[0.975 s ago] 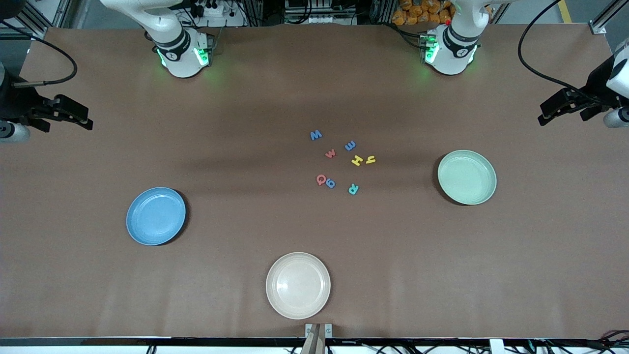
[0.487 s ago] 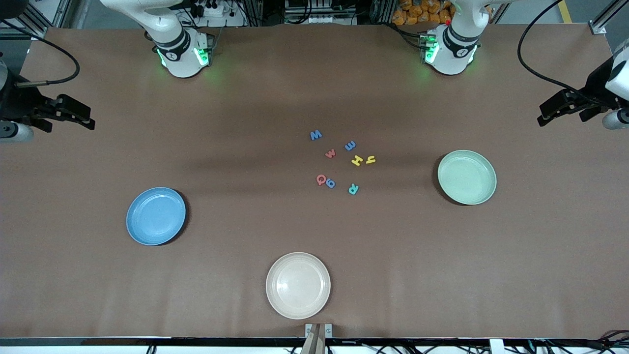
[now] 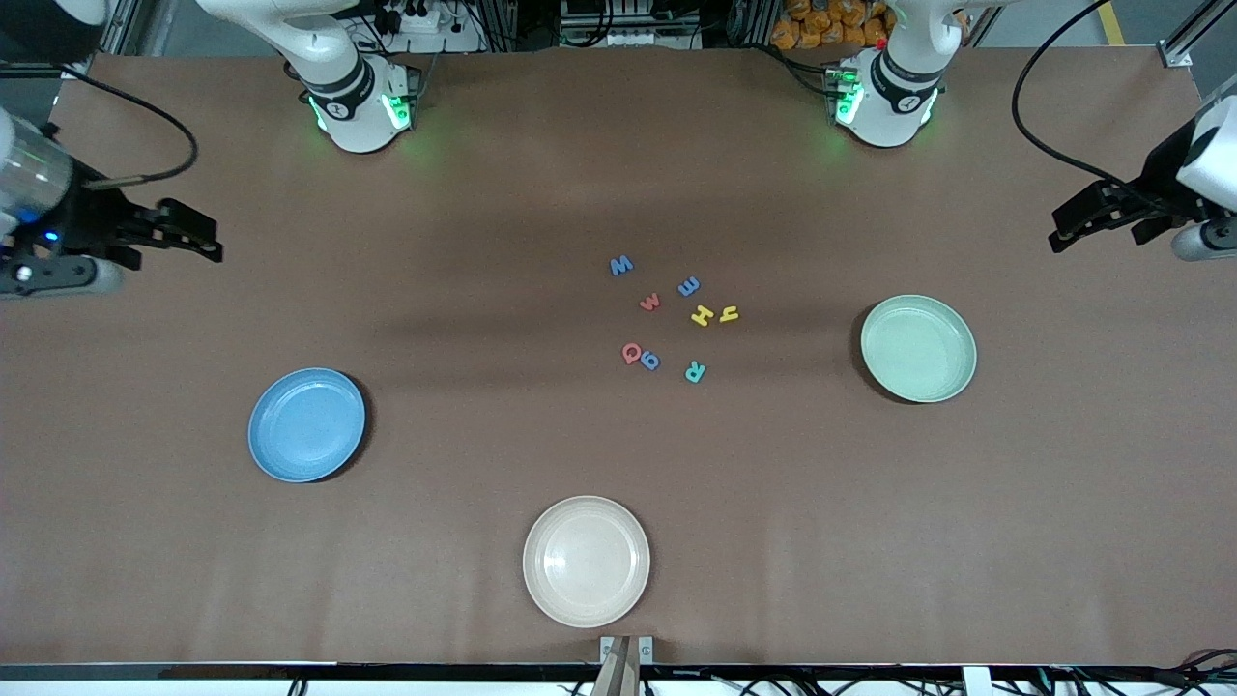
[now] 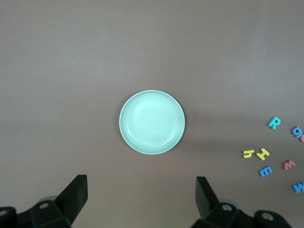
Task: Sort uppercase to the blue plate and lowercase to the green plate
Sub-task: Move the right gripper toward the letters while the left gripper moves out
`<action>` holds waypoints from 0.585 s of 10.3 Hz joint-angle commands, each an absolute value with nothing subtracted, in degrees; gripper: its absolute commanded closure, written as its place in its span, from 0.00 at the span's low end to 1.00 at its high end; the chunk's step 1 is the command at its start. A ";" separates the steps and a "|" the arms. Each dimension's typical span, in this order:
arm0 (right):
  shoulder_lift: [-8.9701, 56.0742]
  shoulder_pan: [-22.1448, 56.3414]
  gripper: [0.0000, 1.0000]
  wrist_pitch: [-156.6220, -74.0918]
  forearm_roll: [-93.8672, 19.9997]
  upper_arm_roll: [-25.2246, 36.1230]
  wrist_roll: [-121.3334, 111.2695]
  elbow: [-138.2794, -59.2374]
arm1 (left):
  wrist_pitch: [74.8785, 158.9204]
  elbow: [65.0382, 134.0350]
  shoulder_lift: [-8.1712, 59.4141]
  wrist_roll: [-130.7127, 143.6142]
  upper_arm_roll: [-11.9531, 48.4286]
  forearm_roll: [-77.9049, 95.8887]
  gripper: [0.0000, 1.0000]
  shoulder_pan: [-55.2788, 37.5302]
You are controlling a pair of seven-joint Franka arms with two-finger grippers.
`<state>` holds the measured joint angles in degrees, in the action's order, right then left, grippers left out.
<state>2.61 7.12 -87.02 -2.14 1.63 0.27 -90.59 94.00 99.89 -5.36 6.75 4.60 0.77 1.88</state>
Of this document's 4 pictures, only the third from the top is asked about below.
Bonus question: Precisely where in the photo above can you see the beige plate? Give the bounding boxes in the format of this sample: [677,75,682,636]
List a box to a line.
[522,495,652,629]

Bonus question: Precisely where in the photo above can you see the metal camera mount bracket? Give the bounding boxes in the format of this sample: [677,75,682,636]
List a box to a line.
[599,635,654,696]

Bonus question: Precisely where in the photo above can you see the white power strip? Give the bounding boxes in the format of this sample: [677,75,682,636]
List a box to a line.
[372,0,484,54]

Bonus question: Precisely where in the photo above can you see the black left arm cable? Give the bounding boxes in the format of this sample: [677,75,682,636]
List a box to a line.
[1012,0,1175,209]

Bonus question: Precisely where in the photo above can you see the blue plate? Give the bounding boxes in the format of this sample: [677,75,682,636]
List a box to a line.
[247,367,368,484]

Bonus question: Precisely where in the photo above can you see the green plate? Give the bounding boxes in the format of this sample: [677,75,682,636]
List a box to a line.
[859,294,978,405]

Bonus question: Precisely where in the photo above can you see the pile of orange objects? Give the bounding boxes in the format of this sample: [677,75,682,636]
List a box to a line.
[770,0,895,51]

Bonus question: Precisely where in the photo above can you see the black arm base cables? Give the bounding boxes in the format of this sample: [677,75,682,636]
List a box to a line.
[749,39,842,102]

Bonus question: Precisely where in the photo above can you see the black cable bundle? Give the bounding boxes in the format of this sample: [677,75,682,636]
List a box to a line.
[1005,646,1237,696]

